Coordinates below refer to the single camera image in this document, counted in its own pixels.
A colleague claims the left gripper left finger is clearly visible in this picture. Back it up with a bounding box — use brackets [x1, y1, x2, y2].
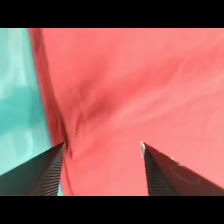
[0, 141, 66, 197]

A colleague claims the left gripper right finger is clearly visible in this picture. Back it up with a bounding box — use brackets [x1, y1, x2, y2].
[140, 141, 224, 197]

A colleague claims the red T-shirt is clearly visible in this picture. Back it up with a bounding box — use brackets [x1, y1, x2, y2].
[28, 27, 224, 197]

